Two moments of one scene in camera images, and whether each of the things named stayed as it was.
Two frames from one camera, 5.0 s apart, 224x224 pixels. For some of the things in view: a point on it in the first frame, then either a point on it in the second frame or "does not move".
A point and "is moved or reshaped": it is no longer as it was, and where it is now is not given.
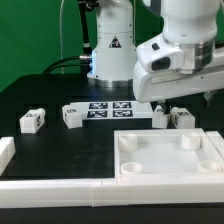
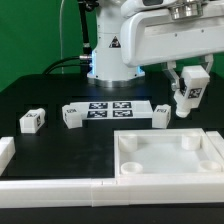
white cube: [159, 118] does not move
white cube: [32, 121] does not move
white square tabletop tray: [145, 154] does not move
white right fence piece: [217, 140] does not move
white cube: [182, 118] is moved or reshaped
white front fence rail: [113, 192] does not move
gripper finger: [207, 96] → [207, 65]
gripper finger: [165, 106] → [171, 70]
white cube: [72, 117] does not move
